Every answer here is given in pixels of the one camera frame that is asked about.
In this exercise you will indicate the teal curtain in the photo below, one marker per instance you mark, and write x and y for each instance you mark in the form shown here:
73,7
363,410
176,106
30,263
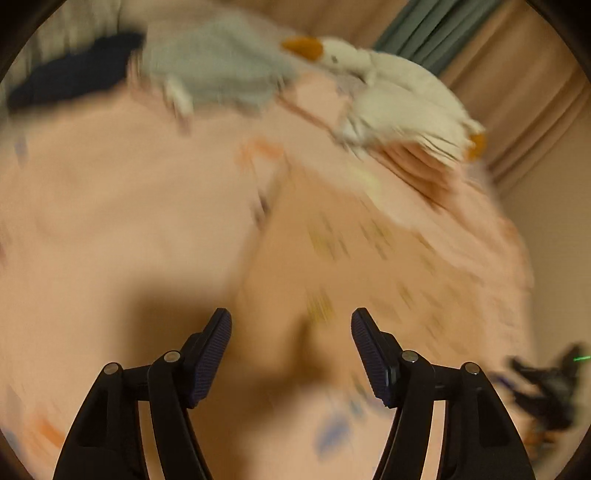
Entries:
429,32

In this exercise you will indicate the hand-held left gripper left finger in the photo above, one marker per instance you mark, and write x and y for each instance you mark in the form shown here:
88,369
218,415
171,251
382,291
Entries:
211,362

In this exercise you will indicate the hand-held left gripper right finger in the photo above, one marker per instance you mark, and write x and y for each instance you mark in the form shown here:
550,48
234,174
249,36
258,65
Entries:
370,357

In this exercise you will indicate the pink duck print garment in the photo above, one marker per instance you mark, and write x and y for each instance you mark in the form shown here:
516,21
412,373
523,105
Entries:
351,263

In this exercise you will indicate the pink deer print bed cover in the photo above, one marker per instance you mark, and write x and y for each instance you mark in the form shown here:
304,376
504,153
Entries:
115,207

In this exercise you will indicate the white goose plush toy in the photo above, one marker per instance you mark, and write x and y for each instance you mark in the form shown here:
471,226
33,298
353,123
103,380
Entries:
406,101

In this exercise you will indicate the grey small garment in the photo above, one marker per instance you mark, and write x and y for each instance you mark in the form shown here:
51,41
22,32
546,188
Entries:
221,64

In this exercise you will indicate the navy blue cloth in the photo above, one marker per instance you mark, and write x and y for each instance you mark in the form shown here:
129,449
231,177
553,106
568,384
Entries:
69,74

